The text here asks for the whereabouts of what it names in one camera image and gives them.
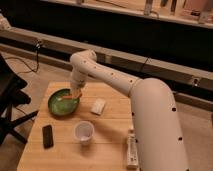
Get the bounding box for black office chair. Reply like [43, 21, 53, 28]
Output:
[0, 53, 37, 145]

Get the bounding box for black cable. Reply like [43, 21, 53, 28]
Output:
[3, 41, 44, 75]

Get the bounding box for green ceramic bowl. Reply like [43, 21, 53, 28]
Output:
[48, 88, 80, 117]

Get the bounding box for black phone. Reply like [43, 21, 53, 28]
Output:
[42, 125, 54, 149]

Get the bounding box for white game remote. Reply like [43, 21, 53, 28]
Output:
[127, 130, 138, 169]

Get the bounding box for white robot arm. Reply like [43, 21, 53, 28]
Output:
[70, 50, 190, 171]

